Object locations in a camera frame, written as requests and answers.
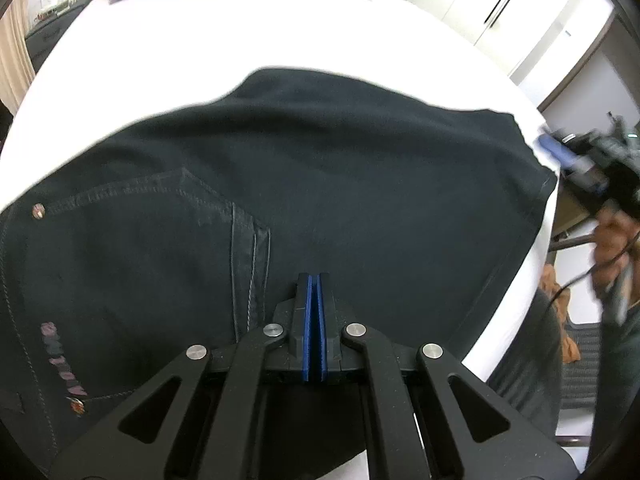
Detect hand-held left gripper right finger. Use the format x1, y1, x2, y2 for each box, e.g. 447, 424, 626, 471
313, 273, 582, 480

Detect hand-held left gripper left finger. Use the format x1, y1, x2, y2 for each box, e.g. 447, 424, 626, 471
47, 273, 314, 480

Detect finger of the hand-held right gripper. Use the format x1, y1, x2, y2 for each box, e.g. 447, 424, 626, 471
536, 131, 608, 196

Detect black pants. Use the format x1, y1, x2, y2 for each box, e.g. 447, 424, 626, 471
0, 67, 558, 480

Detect person's right forearm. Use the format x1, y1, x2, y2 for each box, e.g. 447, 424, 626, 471
587, 302, 640, 476

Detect person's right hand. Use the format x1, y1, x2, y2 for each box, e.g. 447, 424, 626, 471
591, 204, 640, 311

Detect white wardrobe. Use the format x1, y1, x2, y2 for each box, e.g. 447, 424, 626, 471
385, 0, 617, 106

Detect orange cloth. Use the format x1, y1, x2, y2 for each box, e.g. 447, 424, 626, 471
540, 262, 581, 366

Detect grey mesh chair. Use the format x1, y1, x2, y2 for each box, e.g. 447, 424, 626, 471
552, 322, 606, 448

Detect person's dark grey clothing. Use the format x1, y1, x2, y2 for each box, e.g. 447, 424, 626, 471
486, 290, 566, 443

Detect white bed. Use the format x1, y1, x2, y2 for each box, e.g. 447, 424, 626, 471
0, 0, 560, 381

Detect dark cabinet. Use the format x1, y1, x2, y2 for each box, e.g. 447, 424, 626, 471
24, 0, 108, 73

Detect beige curtain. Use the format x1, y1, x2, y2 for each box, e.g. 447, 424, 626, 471
0, 0, 37, 116

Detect black cable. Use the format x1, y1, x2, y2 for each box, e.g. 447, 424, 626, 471
549, 227, 640, 306

